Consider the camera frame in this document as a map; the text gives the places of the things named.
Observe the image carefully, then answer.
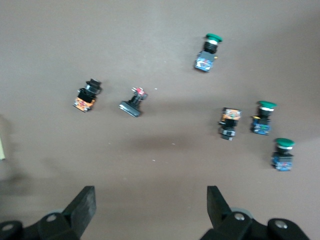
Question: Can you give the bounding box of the flat black square push button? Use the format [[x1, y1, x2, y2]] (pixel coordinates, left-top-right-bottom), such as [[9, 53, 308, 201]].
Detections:
[[118, 86, 149, 118]]

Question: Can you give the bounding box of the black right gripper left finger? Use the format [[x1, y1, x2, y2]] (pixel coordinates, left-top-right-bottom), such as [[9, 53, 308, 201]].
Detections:
[[0, 185, 97, 240]]

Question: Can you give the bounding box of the green terminal block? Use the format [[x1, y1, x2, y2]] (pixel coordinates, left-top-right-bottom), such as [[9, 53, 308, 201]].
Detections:
[[0, 113, 6, 161]]

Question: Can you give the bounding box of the black selector switch orange block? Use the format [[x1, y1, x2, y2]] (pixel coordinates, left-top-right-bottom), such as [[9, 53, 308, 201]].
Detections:
[[72, 78, 103, 113]]

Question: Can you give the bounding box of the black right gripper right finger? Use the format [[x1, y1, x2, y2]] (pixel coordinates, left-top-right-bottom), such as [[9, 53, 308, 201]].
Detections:
[[199, 185, 311, 240]]

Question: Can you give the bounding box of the beige black switch part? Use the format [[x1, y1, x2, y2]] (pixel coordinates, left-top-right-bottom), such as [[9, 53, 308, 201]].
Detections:
[[217, 107, 243, 142]]

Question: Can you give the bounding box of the green mushroom push button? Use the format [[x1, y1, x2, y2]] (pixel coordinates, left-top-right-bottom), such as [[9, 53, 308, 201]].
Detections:
[[271, 137, 296, 172], [193, 33, 223, 73], [249, 100, 278, 136]]

